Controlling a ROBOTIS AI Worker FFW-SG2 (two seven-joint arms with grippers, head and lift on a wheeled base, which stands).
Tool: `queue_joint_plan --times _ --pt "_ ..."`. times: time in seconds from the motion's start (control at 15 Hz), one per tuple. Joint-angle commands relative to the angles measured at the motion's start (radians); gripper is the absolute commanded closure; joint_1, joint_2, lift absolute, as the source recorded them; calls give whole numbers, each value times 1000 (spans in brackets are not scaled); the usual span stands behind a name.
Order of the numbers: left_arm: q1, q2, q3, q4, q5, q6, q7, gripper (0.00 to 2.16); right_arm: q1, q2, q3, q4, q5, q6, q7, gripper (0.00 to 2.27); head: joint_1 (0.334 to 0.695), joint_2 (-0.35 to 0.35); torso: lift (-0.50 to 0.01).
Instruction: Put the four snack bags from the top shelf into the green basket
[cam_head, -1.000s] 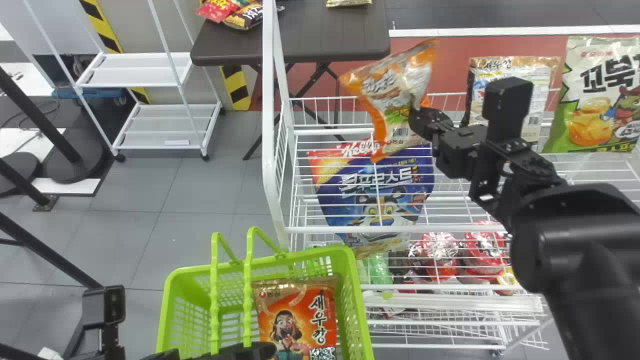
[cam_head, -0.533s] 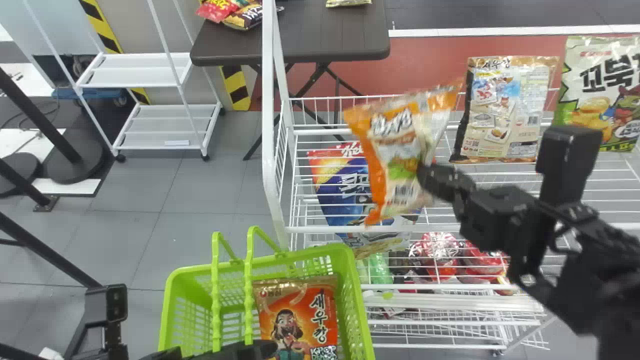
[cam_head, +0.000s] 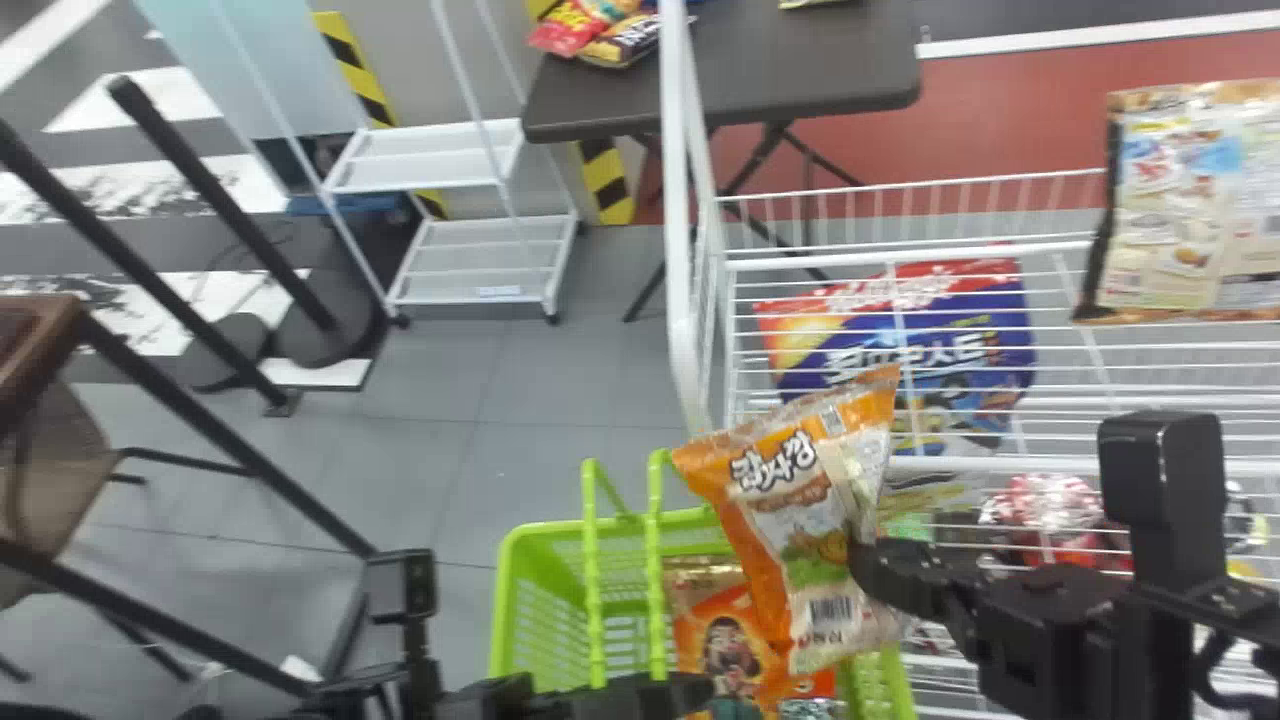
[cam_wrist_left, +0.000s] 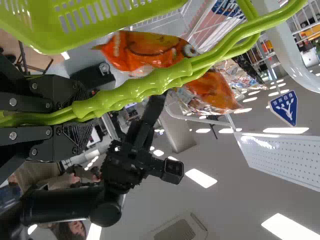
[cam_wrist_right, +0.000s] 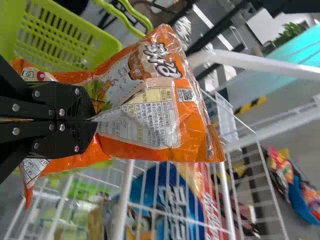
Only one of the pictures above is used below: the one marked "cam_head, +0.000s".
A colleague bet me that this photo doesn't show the blue cereal bag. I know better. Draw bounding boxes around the blue cereal bag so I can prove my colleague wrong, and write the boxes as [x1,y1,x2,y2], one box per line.
[752,257,1037,448]

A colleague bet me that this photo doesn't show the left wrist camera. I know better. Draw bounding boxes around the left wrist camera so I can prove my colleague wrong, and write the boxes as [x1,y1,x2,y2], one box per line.
[361,549,440,624]

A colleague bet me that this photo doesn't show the black post with round foot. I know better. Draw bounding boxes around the black post with round foot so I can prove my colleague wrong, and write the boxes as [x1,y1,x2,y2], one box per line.
[107,75,389,369]

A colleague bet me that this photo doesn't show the yellow black striped post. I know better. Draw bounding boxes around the yellow black striped post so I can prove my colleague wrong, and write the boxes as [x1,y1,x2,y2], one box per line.
[579,137,637,227]
[311,10,448,220]

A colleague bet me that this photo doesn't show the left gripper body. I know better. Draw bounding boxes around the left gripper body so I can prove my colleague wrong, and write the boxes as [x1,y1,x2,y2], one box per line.
[455,671,717,720]

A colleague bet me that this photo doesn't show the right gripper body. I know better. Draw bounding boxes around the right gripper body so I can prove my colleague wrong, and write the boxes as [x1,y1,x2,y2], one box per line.
[972,563,1136,720]

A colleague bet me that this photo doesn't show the red snack packet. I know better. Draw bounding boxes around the red snack packet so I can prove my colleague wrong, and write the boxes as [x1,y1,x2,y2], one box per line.
[978,474,1133,573]
[526,0,613,59]

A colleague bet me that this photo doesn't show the dark side table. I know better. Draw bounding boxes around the dark side table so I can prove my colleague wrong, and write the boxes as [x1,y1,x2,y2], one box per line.
[521,0,922,324]

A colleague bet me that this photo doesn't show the orange snack packet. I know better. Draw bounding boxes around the orange snack packet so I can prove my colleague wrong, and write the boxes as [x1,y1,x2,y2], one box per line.
[671,364,907,677]
[661,558,837,720]

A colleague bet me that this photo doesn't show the white shelf trolley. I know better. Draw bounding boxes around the white shelf trolley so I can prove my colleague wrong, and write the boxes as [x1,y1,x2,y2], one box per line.
[133,0,582,328]

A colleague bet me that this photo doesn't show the brown chair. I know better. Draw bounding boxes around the brown chair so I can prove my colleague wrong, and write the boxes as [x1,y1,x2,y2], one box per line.
[0,294,147,613]

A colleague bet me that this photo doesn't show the beige cereal bag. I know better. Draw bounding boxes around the beige cereal bag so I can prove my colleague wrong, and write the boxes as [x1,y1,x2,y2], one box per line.
[1074,79,1280,327]

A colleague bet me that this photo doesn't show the white wire rack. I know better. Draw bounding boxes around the white wire rack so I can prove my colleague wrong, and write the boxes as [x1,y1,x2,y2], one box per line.
[655,0,1280,720]

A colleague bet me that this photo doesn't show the green basket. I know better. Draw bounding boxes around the green basket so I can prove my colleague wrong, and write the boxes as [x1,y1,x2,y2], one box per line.
[488,449,917,720]

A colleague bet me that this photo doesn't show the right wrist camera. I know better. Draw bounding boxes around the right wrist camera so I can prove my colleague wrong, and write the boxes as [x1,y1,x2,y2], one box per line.
[1097,410,1227,601]

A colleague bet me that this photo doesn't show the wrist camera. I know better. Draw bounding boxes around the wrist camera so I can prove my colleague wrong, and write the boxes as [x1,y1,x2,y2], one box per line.
[1097,410,1227,601]
[361,549,440,624]

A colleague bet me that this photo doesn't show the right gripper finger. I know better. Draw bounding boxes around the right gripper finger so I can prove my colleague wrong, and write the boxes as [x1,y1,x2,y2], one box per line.
[847,538,991,651]

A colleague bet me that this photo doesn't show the yellow snack packet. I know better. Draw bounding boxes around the yellow snack packet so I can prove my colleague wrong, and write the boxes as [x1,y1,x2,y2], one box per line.
[579,11,669,70]

